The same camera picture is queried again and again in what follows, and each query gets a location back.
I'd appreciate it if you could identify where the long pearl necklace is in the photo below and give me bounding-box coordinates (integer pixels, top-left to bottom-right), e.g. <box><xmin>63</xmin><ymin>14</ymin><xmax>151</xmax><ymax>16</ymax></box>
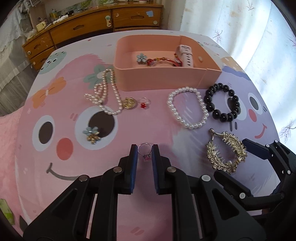
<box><xmin>84</xmin><ymin>69</ymin><xmax>124</xmax><ymax>116</ymax></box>

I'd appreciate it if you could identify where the wooden desk with drawers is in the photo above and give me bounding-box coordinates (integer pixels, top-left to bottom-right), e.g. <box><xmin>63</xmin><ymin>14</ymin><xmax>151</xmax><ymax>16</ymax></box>
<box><xmin>23</xmin><ymin>2</ymin><xmax>164</xmax><ymax>71</ymax></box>

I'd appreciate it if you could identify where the white floral curtain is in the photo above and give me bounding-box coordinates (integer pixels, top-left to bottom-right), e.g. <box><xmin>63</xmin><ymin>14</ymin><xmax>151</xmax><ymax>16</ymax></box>
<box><xmin>162</xmin><ymin>0</ymin><xmax>296</xmax><ymax>147</ymax></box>

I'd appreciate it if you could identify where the black bead bracelet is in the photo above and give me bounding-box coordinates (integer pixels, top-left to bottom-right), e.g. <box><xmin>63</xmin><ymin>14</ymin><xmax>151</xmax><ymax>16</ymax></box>
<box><xmin>203</xmin><ymin>82</ymin><xmax>241</xmax><ymax>123</ymax></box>

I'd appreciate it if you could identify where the white pearl bracelet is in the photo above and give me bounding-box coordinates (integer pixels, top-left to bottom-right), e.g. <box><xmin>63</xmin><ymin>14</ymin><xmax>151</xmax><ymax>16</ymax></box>
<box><xmin>166</xmin><ymin>86</ymin><xmax>209</xmax><ymax>130</ymax></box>

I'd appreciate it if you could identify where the red string bracelet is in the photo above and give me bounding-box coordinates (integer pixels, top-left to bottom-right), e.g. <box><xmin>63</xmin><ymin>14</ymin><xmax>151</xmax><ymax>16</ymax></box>
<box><xmin>146</xmin><ymin>56</ymin><xmax>180</xmax><ymax>68</ymax></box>

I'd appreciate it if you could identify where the silver pink stone ring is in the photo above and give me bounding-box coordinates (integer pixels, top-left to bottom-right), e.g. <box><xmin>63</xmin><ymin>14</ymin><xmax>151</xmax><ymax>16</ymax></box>
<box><xmin>137</xmin><ymin>142</ymin><xmax>153</xmax><ymax>162</ymax></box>

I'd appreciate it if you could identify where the white lace cloth cover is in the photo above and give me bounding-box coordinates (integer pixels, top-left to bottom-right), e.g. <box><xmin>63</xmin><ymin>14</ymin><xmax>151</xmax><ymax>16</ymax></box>
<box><xmin>1</xmin><ymin>1</ymin><xmax>37</xmax><ymax>89</ymax></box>

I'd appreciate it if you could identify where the gold rhinestone hair clip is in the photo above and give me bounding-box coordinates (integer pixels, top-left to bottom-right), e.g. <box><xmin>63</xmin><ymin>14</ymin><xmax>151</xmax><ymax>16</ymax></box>
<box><xmin>206</xmin><ymin>128</ymin><xmax>247</xmax><ymax>174</ymax></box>

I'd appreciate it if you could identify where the blue flower brooch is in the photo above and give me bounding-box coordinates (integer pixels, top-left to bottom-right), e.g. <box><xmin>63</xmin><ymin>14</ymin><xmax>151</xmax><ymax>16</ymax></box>
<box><xmin>82</xmin><ymin>126</ymin><xmax>101</xmax><ymax>145</ymax></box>

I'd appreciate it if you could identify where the red stone ring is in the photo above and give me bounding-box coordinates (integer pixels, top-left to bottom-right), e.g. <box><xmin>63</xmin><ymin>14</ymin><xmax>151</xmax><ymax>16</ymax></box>
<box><xmin>138</xmin><ymin>97</ymin><xmax>152</xmax><ymax>109</ymax></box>

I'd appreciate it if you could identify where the pink jewelry tray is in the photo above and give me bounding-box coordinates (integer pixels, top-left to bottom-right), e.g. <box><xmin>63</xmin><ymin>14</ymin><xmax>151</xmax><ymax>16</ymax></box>
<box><xmin>113</xmin><ymin>35</ymin><xmax>222</xmax><ymax>91</ymax></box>

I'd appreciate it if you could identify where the blue flower charm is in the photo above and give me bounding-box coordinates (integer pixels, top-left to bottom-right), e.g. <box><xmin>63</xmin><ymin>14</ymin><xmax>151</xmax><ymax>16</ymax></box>
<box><xmin>137</xmin><ymin>53</ymin><xmax>147</xmax><ymax>64</ymax></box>

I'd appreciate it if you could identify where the gold round pendant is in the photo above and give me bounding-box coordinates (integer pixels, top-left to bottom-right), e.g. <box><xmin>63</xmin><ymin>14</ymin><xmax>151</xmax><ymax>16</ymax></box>
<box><xmin>122</xmin><ymin>97</ymin><xmax>137</xmax><ymax>109</ymax></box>

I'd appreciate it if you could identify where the pink smart watch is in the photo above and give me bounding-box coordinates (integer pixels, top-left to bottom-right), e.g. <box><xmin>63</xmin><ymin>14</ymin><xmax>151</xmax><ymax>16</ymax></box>
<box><xmin>175</xmin><ymin>45</ymin><xmax>194</xmax><ymax>68</ymax></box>

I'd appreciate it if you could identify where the cartoon printed mat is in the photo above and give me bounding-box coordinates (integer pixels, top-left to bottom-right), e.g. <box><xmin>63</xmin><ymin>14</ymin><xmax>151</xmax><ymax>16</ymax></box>
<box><xmin>15</xmin><ymin>30</ymin><xmax>278</xmax><ymax>240</ymax></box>

